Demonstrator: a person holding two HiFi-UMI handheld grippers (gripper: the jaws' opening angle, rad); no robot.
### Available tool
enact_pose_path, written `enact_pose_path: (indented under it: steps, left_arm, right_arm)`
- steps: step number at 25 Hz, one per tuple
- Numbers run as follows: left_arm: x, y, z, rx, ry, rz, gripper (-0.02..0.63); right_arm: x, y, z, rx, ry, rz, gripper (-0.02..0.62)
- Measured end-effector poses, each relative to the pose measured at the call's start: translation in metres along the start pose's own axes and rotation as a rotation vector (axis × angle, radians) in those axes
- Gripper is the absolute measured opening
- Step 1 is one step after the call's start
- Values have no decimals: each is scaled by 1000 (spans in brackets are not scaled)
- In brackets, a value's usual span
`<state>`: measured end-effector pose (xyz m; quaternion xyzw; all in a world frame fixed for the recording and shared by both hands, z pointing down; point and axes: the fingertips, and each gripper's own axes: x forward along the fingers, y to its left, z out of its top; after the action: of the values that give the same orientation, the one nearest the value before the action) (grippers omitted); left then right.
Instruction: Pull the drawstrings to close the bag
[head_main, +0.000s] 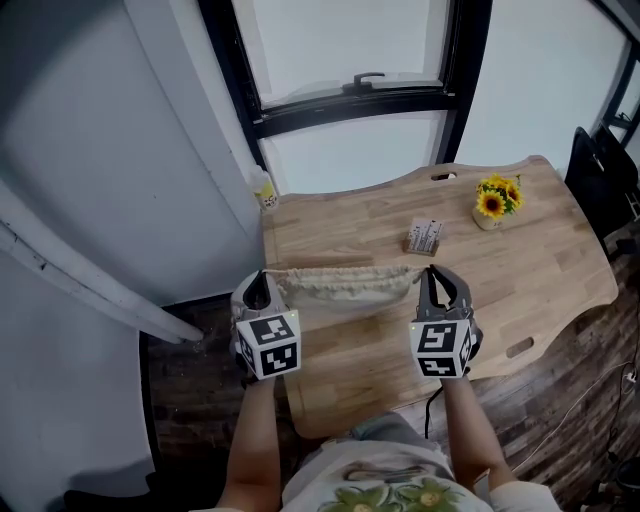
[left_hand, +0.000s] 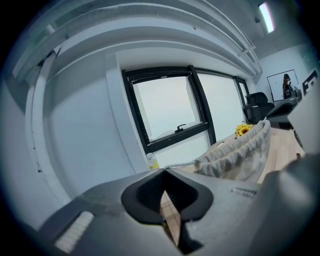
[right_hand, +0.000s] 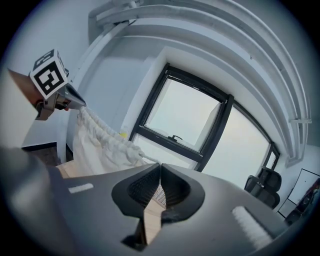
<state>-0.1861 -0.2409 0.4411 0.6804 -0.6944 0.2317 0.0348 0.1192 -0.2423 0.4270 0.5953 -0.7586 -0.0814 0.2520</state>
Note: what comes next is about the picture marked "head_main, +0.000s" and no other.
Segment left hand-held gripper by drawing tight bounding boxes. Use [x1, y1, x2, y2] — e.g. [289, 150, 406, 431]
[230, 269, 303, 383]

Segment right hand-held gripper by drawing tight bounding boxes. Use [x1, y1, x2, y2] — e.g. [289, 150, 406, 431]
[408, 265, 485, 380]

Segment beige drawstring cloth bag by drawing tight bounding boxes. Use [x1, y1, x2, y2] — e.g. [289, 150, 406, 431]
[263, 264, 425, 320]

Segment person's left forearm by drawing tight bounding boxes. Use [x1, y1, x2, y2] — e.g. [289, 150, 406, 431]
[217, 374, 281, 512]

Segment person's right forearm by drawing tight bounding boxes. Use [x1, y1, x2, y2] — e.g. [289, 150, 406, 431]
[439, 374, 517, 497]

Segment wooden card holder with cards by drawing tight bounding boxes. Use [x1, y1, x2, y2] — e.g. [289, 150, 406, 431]
[401, 216, 446, 257]

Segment yellow and white bottle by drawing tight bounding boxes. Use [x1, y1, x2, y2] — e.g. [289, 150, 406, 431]
[248, 163, 279, 215]

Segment potted sunflower bouquet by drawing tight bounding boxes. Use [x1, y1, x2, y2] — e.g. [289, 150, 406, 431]
[471, 172, 526, 232]

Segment person's grey denim shorts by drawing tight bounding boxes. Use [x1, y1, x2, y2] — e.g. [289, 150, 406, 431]
[348, 411, 447, 452]

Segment white standing pipe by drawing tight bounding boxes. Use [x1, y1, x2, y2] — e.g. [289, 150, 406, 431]
[0, 178, 205, 347]

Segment black mesh office chair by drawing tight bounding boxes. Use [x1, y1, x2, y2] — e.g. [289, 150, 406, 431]
[563, 122, 640, 242]

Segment person's white floral shirt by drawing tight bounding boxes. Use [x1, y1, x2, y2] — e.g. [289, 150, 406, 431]
[188, 439, 557, 512]

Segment black bulky object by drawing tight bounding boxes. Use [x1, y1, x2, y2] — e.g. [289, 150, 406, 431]
[63, 468, 167, 512]

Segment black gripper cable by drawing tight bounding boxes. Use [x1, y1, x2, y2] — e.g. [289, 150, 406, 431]
[423, 380, 447, 442]

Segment white cable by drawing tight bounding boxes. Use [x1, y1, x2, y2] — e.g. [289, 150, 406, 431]
[508, 358, 637, 477]

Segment black window frame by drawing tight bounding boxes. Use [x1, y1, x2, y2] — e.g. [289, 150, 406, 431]
[197, 0, 640, 197]

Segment black window handle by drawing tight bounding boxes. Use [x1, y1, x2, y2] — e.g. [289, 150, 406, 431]
[341, 71, 387, 96]

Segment black gear with cables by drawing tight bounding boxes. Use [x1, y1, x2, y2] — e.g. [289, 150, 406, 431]
[578, 455, 640, 512]

